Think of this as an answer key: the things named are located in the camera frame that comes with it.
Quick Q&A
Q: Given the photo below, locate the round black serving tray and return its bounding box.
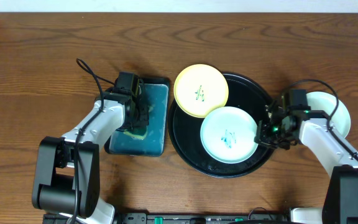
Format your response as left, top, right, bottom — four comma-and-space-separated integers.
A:
167, 73, 273, 178

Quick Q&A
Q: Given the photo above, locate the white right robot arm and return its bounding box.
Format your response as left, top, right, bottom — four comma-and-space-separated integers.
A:
255, 110, 358, 223

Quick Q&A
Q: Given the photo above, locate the mint plate with large scribble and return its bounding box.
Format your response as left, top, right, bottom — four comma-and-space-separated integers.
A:
200, 106, 258, 164

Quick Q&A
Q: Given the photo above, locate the mint plate with small scribble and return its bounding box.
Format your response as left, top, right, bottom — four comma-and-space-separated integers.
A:
305, 91, 352, 139

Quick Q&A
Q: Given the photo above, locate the black rectangular water tray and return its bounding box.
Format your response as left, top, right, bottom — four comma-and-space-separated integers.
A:
104, 78, 170, 157

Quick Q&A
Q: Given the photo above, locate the green yellow sponge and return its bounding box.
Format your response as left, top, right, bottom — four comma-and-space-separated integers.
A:
123, 105, 154, 141

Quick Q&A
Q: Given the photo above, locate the yellow plate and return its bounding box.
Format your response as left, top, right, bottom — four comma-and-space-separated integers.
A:
173, 64, 229, 118

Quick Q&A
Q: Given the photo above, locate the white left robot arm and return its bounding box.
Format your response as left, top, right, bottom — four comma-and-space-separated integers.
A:
32, 92, 149, 223

